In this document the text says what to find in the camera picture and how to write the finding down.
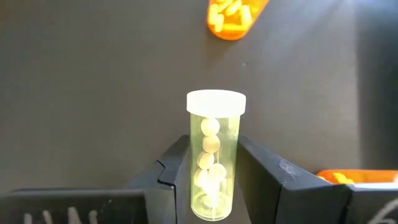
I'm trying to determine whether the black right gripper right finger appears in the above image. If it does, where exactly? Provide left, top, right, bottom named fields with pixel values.
left=236, top=135, right=398, bottom=224

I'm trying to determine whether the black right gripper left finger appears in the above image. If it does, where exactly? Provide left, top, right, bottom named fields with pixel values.
left=0, top=134, right=192, bottom=224

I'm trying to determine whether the yellow pill bottle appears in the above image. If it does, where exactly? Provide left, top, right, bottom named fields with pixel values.
left=185, top=89, right=247, bottom=222

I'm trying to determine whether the black table mat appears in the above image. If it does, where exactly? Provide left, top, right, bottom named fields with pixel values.
left=0, top=0, right=398, bottom=224

